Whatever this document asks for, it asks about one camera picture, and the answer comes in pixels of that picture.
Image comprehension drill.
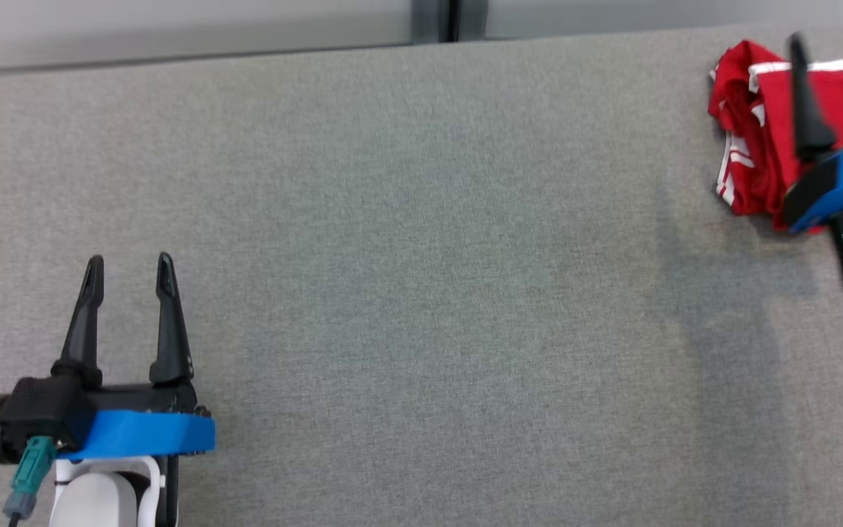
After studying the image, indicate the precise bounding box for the grey vertical partition post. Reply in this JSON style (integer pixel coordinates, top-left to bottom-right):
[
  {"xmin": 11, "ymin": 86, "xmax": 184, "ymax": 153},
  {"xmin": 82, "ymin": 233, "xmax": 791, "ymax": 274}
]
[{"xmin": 411, "ymin": 0, "xmax": 488, "ymax": 43}]

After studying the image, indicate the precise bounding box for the blue banded left gripper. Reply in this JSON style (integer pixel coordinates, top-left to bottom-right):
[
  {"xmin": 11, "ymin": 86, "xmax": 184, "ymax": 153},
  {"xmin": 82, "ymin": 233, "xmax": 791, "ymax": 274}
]
[{"xmin": 52, "ymin": 253, "xmax": 216, "ymax": 476}]

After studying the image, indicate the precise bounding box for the teal left camera cable plug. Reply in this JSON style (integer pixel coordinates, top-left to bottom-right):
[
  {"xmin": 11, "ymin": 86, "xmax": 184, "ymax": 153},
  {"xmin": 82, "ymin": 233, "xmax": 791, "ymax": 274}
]
[{"xmin": 3, "ymin": 437, "xmax": 56, "ymax": 527}]

